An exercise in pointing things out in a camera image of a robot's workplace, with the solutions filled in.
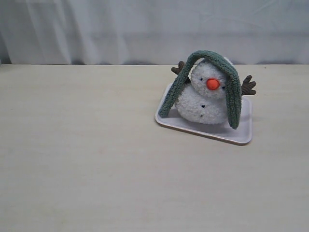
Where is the white plush snowman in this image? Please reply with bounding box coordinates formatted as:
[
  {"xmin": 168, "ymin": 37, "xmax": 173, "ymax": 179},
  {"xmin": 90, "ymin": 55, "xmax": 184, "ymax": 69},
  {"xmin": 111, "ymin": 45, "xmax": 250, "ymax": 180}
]
[{"xmin": 170, "ymin": 56, "xmax": 257, "ymax": 126}]

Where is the green fuzzy scarf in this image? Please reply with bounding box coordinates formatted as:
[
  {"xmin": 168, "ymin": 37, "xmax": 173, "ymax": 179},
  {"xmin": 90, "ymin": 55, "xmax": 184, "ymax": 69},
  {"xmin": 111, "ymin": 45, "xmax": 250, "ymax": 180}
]
[{"xmin": 158, "ymin": 49, "xmax": 243, "ymax": 131}]

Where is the white plastic tray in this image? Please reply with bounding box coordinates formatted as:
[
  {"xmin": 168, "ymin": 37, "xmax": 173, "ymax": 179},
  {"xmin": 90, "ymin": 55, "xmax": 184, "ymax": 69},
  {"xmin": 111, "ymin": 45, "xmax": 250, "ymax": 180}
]
[{"xmin": 154, "ymin": 84, "xmax": 253, "ymax": 145}]

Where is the white curtain backdrop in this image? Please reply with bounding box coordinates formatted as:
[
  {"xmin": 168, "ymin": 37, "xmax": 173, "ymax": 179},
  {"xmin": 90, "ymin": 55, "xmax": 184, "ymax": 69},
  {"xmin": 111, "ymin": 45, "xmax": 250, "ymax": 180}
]
[{"xmin": 0, "ymin": 0, "xmax": 309, "ymax": 65}]

